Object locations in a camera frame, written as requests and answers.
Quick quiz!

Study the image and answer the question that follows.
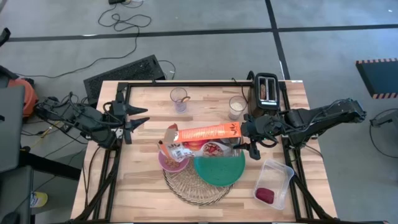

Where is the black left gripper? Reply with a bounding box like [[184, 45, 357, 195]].
[[104, 92, 150, 146]]

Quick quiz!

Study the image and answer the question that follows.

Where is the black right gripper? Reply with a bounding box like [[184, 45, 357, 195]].
[[233, 114, 282, 161]]

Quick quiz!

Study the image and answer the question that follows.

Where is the orange pumpkin cereal box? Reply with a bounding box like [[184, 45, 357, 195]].
[[157, 121, 243, 163]]

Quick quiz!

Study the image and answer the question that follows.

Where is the pink plastic bowl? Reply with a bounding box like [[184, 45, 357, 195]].
[[157, 149, 190, 174]]

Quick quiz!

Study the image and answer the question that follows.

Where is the green plastic plate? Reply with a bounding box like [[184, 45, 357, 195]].
[[193, 151, 246, 187]]

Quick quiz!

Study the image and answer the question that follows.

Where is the clear plastic container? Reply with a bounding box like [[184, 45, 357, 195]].
[[252, 158, 295, 211]]

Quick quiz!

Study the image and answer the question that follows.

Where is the clear glass of milk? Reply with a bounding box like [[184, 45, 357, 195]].
[[228, 95, 248, 121]]

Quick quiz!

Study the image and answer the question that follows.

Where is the black toaster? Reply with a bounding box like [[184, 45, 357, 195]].
[[248, 72, 281, 118]]

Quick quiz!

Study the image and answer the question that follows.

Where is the black perforated floor panel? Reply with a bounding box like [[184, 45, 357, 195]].
[[83, 54, 167, 106]]

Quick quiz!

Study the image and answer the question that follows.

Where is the clear glass with spoon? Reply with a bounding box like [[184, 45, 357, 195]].
[[169, 87, 189, 114]]

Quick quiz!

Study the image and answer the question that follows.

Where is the round woven straw placemat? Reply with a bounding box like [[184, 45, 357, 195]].
[[162, 158, 234, 207]]

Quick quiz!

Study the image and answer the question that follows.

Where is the orange vacuum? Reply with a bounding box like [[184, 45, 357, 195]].
[[7, 77, 39, 119]]

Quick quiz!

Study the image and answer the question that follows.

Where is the grey cabinet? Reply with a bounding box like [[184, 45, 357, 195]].
[[0, 85, 26, 174]]

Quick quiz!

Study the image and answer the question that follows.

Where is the yellow and white floor object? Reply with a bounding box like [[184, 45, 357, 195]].
[[29, 191, 49, 209]]

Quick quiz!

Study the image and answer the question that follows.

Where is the blue mat with striped edge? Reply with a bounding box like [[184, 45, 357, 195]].
[[355, 57, 398, 100]]

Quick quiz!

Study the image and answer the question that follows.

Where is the black toaster cable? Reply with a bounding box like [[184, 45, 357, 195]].
[[231, 70, 256, 104]]

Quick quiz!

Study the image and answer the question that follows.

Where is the black metal table frame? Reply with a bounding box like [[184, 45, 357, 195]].
[[70, 80, 339, 224]]

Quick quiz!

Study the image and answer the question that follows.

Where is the yellow cable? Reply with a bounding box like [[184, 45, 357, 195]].
[[30, 120, 65, 147]]

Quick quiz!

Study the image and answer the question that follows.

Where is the black looped floor cable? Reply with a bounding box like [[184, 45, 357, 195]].
[[368, 108, 398, 160]]

